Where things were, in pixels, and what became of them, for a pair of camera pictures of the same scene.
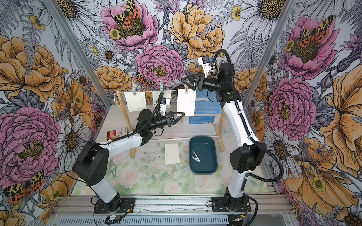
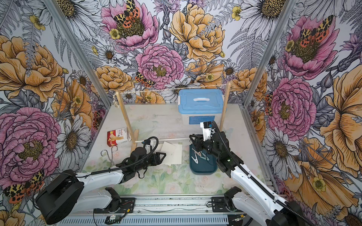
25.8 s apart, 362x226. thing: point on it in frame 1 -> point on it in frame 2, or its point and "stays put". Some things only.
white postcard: [166, 94] -> [176, 156]
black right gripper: [193, 87] -> [198, 146]
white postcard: [135, 103] -> [168, 149]
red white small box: [113, 134] stays put
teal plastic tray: [205, 149] stays put
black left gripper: [171, 113] -> [155, 157]
